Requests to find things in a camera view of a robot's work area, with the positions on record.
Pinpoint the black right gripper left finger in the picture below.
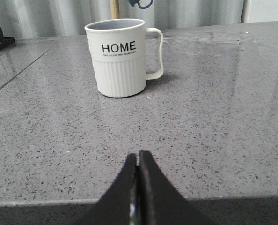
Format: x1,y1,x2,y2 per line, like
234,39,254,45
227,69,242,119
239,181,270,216
77,153,138,225

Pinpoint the white HOME mug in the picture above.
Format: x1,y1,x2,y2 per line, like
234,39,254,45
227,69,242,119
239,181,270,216
84,19,164,98

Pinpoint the wooden mug tree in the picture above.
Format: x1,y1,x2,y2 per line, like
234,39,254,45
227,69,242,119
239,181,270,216
110,0,120,19

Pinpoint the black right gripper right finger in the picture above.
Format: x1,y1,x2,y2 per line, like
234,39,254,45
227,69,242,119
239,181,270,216
139,150,215,225

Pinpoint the blue hanging mug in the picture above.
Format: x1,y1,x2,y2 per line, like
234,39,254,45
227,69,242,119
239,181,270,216
127,0,154,9

